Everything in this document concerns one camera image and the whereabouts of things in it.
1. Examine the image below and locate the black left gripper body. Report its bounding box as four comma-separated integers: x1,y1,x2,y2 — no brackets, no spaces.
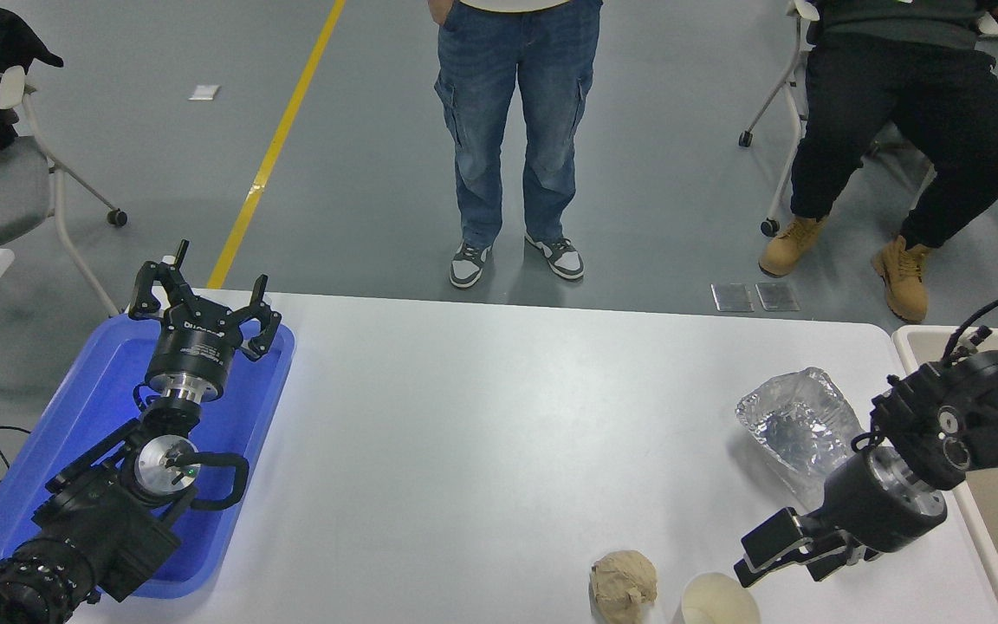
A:
146,310,244,388

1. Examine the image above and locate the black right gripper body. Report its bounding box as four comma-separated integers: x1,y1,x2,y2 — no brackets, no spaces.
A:
820,451,949,556

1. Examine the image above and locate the white paper cup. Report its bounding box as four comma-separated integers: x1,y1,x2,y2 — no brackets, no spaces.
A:
679,573,761,624

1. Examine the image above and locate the blue plastic tray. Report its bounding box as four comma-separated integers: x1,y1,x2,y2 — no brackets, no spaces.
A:
0,314,296,599

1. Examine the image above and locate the crumpled foil tray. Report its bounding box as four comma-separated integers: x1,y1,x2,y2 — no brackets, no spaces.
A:
736,367,877,512

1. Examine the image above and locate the crumpled tan paper ball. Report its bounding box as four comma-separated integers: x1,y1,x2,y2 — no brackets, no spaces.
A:
590,550,658,624

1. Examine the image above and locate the metal floor plate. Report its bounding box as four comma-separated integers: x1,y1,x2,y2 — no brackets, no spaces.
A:
711,283,754,313
756,282,800,312

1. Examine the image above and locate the standing person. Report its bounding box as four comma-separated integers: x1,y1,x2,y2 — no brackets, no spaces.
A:
428,0,604,289

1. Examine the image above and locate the seated person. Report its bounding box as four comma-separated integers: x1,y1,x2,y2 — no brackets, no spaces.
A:
759,0,998,324

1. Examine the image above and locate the white frame wheeled chair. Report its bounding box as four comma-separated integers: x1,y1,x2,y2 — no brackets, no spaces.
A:
739,0,937,237

